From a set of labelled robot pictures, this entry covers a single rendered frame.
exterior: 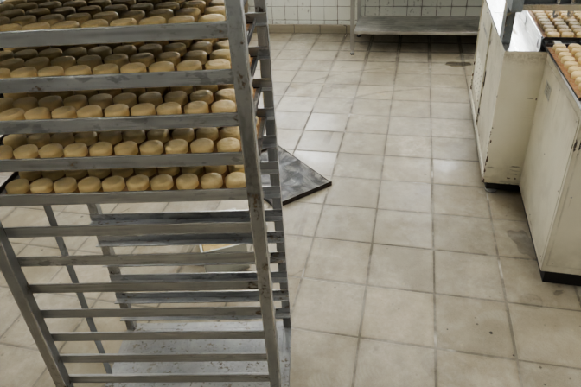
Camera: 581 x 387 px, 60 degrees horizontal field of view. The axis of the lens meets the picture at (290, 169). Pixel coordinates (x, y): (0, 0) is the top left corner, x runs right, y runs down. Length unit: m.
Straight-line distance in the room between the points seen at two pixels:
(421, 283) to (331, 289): 0.41
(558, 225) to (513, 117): 0.72
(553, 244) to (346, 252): 0.92
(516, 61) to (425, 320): 1.31
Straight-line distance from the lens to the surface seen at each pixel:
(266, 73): 1.42
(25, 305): 1.46
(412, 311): 2.29
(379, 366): 2.09
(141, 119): 1.06
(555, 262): 2.46
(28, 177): 1.36
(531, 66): 2.73
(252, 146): 1.00
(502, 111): 2.80
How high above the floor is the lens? 1.66
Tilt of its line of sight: 31 degrees down
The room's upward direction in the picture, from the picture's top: 4 degrees counter-clockwise
